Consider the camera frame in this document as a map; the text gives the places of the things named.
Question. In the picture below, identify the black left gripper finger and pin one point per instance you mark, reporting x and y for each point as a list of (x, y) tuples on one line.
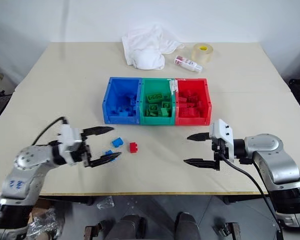
[(105, 158), (100, 130)]

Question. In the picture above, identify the dark rounded shape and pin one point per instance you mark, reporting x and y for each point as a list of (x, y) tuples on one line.
[(128, 227), (187, 226)]

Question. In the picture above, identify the green plastic bin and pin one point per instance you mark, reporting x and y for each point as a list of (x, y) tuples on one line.
[(155, 86)]

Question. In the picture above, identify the red plastic bin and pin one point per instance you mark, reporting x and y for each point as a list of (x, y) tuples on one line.
[(190, 86)]

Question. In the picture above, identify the blue plastic bin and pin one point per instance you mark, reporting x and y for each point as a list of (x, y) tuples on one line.
[(120, 87)]

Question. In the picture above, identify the small blue building block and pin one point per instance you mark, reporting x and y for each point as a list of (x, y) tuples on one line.
[(107, 153), (123, 111), (118, 142)]

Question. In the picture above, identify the crumpled clear plastic bag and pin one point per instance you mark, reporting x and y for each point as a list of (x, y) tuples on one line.
[(45, 225)]

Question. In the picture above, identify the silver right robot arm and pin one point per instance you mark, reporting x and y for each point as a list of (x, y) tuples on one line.
[(277, 162)]

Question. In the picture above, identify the crumpled white cloth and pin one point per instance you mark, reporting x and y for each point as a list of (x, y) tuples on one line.
[(147, 47)]

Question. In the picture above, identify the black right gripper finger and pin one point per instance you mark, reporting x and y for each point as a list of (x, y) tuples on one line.
[(202, 163), (200, 137)]

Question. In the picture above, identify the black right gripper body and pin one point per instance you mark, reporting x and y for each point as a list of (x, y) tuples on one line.
[(218, 148)]

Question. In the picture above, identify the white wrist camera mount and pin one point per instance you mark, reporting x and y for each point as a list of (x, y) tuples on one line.
[(221, 132), (69, 138)]

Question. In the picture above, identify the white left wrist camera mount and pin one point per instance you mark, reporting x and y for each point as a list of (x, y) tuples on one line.
[(69, 138)]

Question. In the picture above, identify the small clear bottle red label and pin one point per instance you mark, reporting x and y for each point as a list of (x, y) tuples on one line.
[(187, 63)]

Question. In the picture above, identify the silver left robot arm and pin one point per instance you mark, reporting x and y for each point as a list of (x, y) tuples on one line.
[(27, 160)]

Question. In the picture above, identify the small red building block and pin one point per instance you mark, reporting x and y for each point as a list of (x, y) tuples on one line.
[(133, 147), (193, 112), (194, 96), (182, 112), (182, 99)]

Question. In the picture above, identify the small green building block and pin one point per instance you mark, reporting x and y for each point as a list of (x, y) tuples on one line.
[(150, 113), (165, 112), (153, 107), (166, 105)]

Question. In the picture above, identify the small clear plastic bag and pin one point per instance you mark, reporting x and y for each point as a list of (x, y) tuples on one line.
[(105, 202)]

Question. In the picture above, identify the long green building block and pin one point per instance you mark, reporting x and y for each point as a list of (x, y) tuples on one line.
[(155, 98)]

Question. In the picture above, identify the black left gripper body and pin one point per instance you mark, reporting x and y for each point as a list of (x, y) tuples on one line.
[(84, 152)]

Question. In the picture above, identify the white tape strip on bins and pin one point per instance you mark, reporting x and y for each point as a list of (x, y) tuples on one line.
[(173, 86)]

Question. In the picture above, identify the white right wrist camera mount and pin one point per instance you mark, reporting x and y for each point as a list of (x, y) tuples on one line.
[(221, 132)]

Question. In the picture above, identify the clear packing tape roll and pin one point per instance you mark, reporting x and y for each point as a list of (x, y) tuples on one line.
[(202, 53)]

